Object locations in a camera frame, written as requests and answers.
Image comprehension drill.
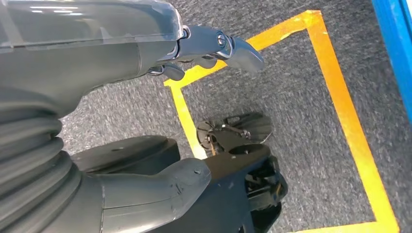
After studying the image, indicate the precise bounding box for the blue metal shelf rack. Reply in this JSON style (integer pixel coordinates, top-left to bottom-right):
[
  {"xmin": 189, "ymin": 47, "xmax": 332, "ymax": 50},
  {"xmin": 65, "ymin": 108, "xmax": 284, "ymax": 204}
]
[{"xmin": 372, "ymin": 0, "xmax": 412, "ymax": 124}]

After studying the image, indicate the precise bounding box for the black robot leg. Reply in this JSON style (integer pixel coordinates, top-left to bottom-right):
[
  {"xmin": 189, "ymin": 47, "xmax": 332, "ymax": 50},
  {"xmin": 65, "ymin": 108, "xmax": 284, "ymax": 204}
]
[{"xmin": 70, "ymin": 135, "xmax": 289, "ymax": 233}]

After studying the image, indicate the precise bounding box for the yellow tape square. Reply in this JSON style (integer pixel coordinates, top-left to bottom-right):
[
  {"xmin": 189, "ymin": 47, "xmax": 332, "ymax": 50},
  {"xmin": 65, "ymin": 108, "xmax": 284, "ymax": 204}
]
[{"xmin": 163, "ymin": 9, "xmax": 401, "ymax": 233}]

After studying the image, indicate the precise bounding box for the black robot foot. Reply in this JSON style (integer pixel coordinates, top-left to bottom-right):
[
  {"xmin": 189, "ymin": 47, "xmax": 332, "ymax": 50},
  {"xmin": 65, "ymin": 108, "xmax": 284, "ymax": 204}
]
[{"xmin": 196, "ymin": 112, "xmax": 274, "ymax": 155}]

